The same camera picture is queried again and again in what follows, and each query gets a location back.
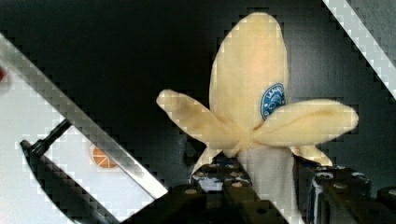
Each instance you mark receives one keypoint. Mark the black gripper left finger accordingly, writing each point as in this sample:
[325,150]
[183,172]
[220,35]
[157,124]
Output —
[220,192]

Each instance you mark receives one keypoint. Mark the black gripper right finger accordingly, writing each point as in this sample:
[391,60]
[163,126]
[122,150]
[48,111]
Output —
[340,195]

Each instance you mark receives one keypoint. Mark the yellow plush peeled banana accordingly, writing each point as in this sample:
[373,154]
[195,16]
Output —
[249,117]

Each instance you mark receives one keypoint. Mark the orange slice toy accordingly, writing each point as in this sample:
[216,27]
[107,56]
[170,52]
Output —
[100,159]

